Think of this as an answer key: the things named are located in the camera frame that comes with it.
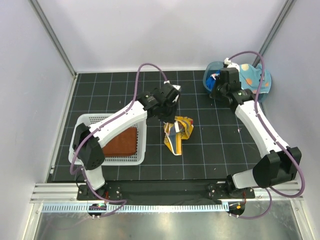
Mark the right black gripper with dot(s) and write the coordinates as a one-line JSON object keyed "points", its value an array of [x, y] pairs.
{"points": [[214, 94]]}

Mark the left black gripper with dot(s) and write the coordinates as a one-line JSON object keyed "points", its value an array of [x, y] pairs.
{"points": [[171, 119]]}

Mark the blue patterned towel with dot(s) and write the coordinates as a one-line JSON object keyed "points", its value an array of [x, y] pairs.
{"points": [[175, 133]]}

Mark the brown towel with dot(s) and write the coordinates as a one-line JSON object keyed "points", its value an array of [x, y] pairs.
{"points": [[123, 145]]}

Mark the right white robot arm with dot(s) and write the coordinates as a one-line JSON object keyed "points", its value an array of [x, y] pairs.
{"points": [[279, 162]]}

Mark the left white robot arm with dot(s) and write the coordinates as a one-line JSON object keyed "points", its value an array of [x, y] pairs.
{"points": [[88, 141]]}

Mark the bright blue cloth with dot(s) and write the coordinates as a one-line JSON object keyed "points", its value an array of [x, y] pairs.
{"points": [[211, 80]]}

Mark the blue plastic tub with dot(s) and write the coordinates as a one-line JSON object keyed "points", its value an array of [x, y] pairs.
{"points": [[215, 66]]}

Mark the light blue polka-dot towel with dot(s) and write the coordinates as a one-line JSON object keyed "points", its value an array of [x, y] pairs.
{"points": [[250, 76]]}

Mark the white perforated plastic basket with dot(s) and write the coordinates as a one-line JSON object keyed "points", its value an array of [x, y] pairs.
{"points": [[132, 160]]}

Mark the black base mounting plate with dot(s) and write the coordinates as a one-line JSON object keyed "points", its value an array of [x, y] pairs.
{"points": [[173, 192]]}

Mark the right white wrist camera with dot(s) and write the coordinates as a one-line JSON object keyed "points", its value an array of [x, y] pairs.
{"points": [[227, 63]]}

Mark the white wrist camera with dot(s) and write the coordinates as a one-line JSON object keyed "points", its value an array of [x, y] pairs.
{"points": [[172, 91], [227, 63]]}

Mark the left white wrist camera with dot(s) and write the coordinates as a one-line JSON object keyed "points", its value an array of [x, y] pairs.
{"points": [[172, 91]]}

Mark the right aluminium frame post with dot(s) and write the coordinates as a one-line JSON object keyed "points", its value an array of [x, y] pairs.
{"points": [[276, 26]]}

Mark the aluminium frame post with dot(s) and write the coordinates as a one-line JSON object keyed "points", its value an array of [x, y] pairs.
{"points": [[276, 26], [52, 35]]}

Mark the aluminium front rail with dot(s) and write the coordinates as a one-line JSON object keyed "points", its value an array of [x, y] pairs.
{"points": [[68, 192]]}

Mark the slotted cable duct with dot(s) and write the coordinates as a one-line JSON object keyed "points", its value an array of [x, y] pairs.
{"points": [[100, 208]]}

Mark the left aluminium frame post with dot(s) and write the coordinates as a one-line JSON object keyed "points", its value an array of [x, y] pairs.
{"points": [[52, 35]]}

